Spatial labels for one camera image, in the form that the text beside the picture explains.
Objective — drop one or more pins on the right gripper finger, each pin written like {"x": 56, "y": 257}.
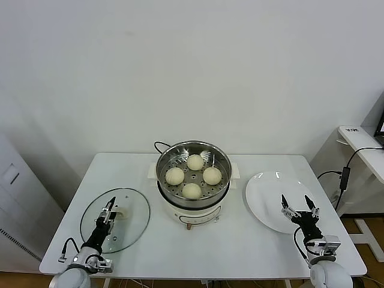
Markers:
{"x": 313, "y": 211}
{"x": 289, "y": 212}

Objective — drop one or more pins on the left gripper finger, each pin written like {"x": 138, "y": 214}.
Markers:
{"x": 105, "y": 218}
{"x": 112, "y": 205}

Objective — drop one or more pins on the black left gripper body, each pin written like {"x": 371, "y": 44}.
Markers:
{"x": 100, "y": 235}

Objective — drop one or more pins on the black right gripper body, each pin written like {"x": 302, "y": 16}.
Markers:
{"x": 309, "y": 226}

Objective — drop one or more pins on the cream steamed baozi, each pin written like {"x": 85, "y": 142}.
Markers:
{"x": 212, "y": 175}
{"x": 195, "y": 162}
{"x": 174, "y": 176}
{"x": 191, "y": 191}

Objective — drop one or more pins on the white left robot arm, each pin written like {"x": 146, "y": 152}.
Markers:
{"x": 72, "y": 277}

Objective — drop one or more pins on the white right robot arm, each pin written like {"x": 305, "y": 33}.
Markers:
{"x": 330, "y": 276}

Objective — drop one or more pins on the stainless steel steamer basket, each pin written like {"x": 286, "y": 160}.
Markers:
{"x": 171, "y": 153}

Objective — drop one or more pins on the white round plate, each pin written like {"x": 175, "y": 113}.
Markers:
{"x": 267, "y": 204}

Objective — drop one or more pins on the white table leg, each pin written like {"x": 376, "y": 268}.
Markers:
{"x": 287, "y": 283}
{"x": 106, "y": 283}

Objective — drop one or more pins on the white electric cooker base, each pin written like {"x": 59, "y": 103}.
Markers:
{"x": 195, "y": 214}

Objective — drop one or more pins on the white side desk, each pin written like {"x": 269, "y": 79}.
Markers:
{"x": 351, "y": 136}

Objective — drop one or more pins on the white metal cabinet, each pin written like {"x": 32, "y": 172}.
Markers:
{"x": 18, "y": 195}

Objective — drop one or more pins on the black monitor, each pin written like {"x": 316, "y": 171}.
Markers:
{"x": 379, "y": 126}

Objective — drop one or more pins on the white wall socket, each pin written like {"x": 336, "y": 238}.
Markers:
{"x": 334, "y": 196}

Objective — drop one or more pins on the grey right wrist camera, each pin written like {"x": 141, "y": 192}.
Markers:
{"x": 330, "y": 243}

